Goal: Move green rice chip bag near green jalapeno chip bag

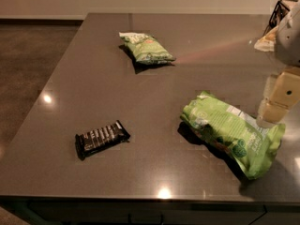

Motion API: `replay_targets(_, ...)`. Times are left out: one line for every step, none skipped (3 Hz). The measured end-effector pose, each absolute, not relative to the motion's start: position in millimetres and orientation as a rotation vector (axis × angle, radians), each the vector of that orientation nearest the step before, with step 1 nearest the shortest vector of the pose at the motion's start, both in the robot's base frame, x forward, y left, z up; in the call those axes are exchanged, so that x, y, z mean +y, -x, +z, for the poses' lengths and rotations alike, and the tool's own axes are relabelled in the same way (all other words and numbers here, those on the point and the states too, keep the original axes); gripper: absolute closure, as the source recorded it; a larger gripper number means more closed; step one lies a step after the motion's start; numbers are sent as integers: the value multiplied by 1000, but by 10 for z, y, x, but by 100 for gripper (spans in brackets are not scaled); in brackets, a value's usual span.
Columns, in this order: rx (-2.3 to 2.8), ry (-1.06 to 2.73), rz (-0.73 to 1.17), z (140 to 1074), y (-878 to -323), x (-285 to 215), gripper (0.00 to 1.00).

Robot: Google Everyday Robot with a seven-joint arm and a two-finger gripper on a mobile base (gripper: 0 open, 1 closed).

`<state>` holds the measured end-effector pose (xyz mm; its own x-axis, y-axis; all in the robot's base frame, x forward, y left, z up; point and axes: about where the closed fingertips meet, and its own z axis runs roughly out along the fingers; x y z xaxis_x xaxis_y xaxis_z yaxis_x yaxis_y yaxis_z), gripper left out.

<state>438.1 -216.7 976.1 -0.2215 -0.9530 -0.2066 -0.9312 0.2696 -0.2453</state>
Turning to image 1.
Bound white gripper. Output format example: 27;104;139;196
256;2;300;128

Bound green rice chip bag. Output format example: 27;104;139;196
180;91;285;180

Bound green jalapeno chip bag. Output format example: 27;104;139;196
119;32;175;65

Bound black candy bar wrapper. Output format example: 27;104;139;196
75;120;130;160

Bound black wire basket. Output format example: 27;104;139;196
269;0;297;28

